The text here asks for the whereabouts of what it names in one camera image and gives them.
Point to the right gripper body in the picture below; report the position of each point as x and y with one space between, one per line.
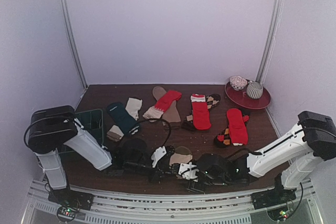
194 182

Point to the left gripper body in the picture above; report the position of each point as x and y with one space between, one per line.
132 167

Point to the beige brown striped long sock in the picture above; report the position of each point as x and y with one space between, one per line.
181 159

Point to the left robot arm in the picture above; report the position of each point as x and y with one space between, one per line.
60 133

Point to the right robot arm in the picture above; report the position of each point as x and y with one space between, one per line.
309 142

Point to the dark teal sock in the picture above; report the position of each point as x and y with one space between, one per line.
127 124

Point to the red and cream sock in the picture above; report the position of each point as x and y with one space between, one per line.
156 111

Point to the long red sock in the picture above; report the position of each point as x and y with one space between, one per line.
200 111

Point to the short red sock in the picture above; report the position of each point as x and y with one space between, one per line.
237 121

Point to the cream white sock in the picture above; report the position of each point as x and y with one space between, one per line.
133 107

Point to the dark green compartment tray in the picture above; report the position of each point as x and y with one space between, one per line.
93 122

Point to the tan brown sock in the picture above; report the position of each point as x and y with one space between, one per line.
171 115

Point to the argyle patterned sock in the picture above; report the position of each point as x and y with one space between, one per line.
212 101

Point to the red round plate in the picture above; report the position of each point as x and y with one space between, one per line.
241 98

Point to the striped ceramic cup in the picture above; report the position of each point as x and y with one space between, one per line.
254 90

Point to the patterned small bowl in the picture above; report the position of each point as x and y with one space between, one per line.
238 82

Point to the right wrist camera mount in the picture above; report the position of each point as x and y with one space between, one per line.
188 171

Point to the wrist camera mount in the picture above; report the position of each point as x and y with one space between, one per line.
188 171
157 155

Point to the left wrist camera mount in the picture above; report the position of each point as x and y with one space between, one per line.
157 155

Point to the left aluminium corner post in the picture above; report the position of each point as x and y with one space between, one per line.
72 43

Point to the aluminium corner post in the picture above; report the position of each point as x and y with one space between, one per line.
270 41
72 43

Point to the right aluminium corner post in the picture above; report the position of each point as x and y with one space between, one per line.
270 41

